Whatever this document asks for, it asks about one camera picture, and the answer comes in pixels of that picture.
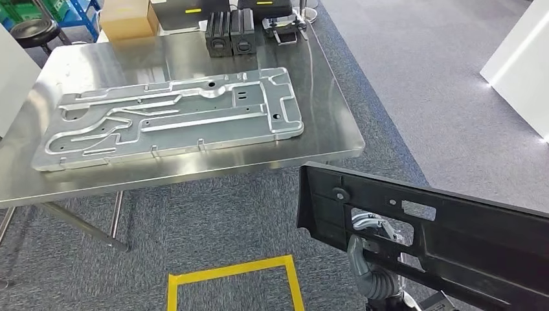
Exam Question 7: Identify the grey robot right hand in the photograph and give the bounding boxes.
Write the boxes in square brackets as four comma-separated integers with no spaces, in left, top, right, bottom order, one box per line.
[346,212,407,288]

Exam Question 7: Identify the black plastic panel part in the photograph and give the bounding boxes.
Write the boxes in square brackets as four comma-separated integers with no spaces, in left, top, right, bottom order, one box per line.
[297,161,549,311]

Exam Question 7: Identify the steel workbench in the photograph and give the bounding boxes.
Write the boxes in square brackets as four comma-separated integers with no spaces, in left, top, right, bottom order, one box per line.
[0,25,366,254]

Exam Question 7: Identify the machined aluminium plate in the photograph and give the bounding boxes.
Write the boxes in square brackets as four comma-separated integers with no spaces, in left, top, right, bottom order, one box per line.
[30,67,306,173]

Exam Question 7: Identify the black remote controller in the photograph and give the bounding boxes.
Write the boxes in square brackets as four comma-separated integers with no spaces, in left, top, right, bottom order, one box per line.
[262,14,309,47]

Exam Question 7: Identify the steel stanchion base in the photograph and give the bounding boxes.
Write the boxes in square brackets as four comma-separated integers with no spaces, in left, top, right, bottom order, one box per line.
[298,0,319,25]

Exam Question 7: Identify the white panel board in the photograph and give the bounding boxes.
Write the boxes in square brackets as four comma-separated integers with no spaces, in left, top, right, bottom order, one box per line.
[0,23,43,139]
[479,0,549,143]

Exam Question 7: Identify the black ribbed battery block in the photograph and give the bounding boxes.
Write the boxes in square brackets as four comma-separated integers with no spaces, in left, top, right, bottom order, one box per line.
[204,10,233,58]
[229,8,258,56]

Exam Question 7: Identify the black zip case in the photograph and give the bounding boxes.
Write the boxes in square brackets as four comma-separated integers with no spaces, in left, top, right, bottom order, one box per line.
[237,0,294,23]

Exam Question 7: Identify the white desk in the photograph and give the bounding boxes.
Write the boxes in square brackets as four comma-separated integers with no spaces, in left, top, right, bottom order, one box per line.
[96,0,319,44]

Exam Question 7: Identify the dark grey laptop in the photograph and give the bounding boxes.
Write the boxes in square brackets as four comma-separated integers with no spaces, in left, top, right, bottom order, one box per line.
[149,0,231,32]

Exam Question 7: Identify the cardboard box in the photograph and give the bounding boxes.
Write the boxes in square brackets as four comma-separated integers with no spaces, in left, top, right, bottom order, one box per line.
[99,0,161,43]

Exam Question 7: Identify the green plastic crate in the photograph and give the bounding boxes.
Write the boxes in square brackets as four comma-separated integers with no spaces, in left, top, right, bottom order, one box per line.
[0,1,39,23]
[41,0,71,13]

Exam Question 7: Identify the black round stool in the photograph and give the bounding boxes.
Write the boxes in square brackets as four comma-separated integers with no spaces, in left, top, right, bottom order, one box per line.
[9,17,72,56]

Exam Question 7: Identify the blue rack frame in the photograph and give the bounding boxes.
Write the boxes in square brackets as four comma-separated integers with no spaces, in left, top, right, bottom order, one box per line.
[0,0,102,43]

